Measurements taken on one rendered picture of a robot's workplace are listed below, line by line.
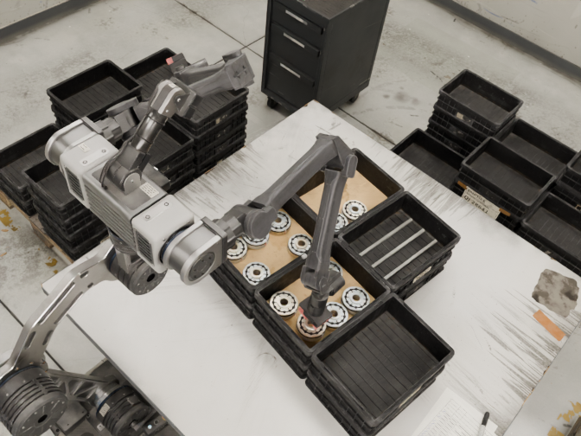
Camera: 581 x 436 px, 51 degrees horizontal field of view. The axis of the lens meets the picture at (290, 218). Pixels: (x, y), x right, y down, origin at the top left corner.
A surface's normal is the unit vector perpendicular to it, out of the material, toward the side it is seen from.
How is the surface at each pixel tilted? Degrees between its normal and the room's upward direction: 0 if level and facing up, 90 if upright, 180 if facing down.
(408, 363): 0
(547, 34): 90
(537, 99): 0
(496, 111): 0
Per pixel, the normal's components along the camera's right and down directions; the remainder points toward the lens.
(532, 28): -0.67, 0.54
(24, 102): 0.10, -0.62
